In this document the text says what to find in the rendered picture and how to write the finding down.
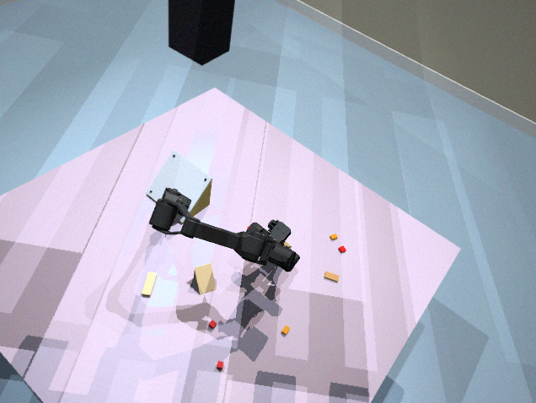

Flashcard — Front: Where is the pale yellow flat bar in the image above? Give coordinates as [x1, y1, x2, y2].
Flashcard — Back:
[142, 272, 157, 297]

